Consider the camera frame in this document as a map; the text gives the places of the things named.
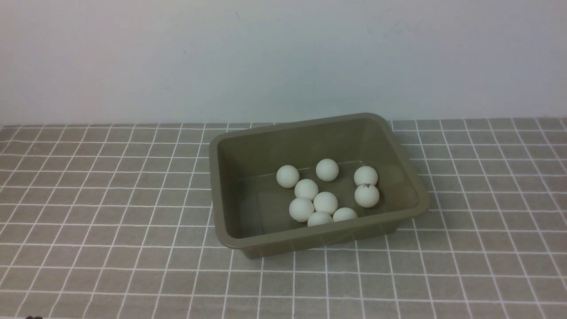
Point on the white printed ping-pong ball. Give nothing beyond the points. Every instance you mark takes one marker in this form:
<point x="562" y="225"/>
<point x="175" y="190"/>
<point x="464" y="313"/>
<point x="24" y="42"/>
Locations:
<point x="367" y="195"/>
<point x="306" y="188"/>
<point x="365" y="175"/>
<point x="325" y="202"/>

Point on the olive green plastic bin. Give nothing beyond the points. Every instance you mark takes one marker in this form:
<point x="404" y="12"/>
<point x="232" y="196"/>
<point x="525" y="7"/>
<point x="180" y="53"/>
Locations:
<point x="251" y="210"/>

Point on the grey checked tablecloth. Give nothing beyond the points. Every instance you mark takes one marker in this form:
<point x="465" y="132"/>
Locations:
<point x="113" y="221"/>

